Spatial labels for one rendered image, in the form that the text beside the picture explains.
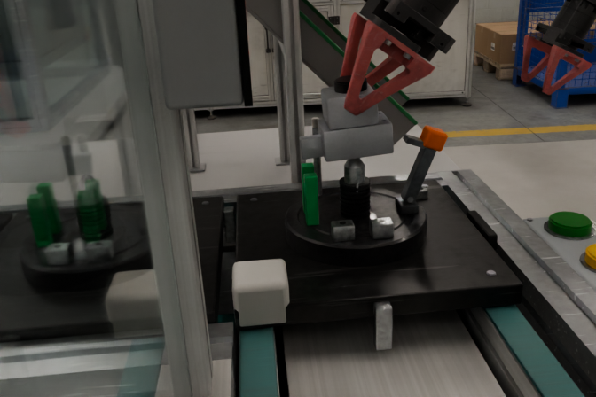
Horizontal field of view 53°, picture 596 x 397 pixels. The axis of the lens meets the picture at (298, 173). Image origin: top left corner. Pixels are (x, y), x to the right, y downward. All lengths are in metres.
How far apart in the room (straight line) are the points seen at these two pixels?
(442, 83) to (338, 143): 4.24
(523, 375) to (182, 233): 0.27
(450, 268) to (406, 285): 0.05
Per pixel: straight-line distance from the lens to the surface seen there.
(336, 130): 0.54
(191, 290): 0.39
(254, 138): 1.28
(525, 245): 0.63
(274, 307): 0.50
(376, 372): 0.51
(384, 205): 0.62
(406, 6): 0.50
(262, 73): 4.61
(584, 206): 0.99
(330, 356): 0.53
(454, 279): 0.53
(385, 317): 0.50
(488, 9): 9.51
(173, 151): 0.35
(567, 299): 0.55
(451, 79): 4.79
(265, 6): 0.77
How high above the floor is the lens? 1.24
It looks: 21 degrees down
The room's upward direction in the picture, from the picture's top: 3 degrees counter-clockwise
